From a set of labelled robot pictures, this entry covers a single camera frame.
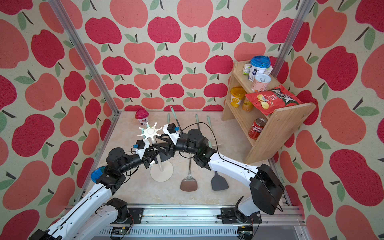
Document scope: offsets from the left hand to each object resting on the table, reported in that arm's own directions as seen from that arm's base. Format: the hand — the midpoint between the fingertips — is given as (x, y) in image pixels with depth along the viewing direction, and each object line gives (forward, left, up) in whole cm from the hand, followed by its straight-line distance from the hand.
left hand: (160, 151), depth 71 cm
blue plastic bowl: (-5, +35, -15) cm, 38 cm away
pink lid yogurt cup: (+37, +20, -14) cm, 45 cm away
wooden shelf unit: (+22, -44, -3) cm, 49 cm away
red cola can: (+9, -47, +7) cm, 48 cm away
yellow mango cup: (+36, -43, +8) cm, 57 cm away
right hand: (0, +1, +7) cm, 7 cm away
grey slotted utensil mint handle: (-7, -31, -24) cm, 40 cm away
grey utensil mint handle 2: (+49, -2, -27) cm, 56 cm away
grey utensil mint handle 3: (+41, -20, -23) cm, 51 cm away
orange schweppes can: (+30, -49, +3) cm, 58 cm away
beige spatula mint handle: (-1, -23, +10) cm, 25 cm away
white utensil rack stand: (0, +3, -23) cm, 23 cm away
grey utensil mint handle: (+5, +1, -15) cm, 16 cm away
